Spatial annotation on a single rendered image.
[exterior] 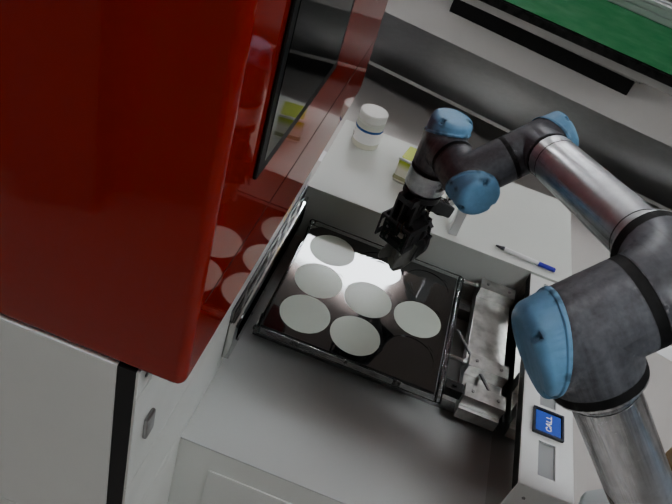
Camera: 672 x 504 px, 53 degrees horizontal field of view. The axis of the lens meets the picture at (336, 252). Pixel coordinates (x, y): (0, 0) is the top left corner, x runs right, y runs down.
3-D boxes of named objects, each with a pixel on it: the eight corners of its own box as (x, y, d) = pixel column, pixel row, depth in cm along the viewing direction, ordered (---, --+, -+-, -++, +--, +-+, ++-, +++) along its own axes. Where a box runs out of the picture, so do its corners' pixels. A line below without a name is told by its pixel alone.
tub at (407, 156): (390, 180, 161) (399, 156, 157) (400, 167, 167) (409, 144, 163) (418, 193, 160) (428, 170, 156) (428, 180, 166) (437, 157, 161)
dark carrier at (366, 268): (259, 326, 126) (260, 324, 125) (312, 225, 152) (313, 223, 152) (433, 394, 124) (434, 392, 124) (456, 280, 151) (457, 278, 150)
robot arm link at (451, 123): (444, 129, 109) (425, 101, 115) (421, 183, 116) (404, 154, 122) (485, 132, 112) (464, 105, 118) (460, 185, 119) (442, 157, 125)
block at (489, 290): (476, 295, 151) (481, 286, 149) (477, 286, 153) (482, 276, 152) (509, 308, 150) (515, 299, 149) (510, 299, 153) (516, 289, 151)
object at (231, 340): (219, 356, 124) (227, 322, 118) (293, 225, 158) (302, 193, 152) (228, 360, 124) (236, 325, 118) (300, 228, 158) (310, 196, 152)
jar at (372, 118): (347, 144, 168) (358, 111, 162) (354, 132, 174) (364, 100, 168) (374, 154, 168) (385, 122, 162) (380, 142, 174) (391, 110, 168)
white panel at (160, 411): (103, 539, 97) (117, 365, 72) (284, 229, 160) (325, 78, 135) (123, 547, 97) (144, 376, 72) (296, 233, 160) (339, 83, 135)
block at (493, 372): (463, 373, 132) (469, 363, 130) (465, 361, 135) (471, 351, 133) (502, 388, 132) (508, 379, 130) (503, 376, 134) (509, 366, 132)
